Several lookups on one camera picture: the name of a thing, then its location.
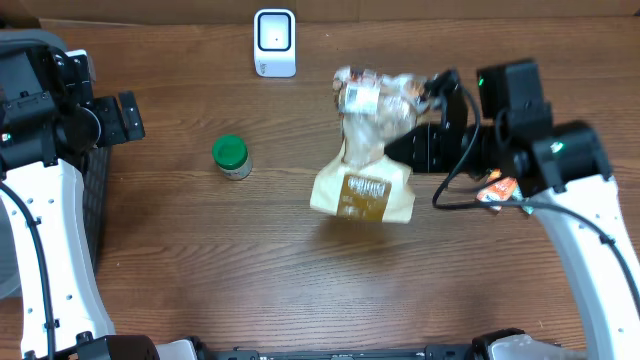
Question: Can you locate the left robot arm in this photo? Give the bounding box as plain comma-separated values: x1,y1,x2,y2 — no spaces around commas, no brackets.
1,37,197,359

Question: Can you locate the grey plastic mesh basket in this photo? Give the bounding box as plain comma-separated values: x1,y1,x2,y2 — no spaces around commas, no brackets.
1,30,112,306

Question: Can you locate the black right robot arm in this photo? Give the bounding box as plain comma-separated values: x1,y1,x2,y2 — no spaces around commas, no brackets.
385,59,639,359

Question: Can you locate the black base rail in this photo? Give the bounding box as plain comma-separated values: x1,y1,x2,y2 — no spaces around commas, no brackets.
196,343,477,360

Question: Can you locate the white barcode scanner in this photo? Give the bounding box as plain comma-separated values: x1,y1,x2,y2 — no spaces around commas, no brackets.
254,8,296,78

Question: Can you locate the brown white snack pouch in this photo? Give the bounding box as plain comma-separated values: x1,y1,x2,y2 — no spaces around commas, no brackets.
310,66,430,224

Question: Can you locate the teal wet wipes pack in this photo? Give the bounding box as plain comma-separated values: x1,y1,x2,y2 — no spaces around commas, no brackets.
512,191,534,215

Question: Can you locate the orange Kleenex tissue pack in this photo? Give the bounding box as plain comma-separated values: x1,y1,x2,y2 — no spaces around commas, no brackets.
476,169,518,203

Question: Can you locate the green lid jar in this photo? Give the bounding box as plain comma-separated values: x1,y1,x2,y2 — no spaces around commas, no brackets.
212,134,253,180

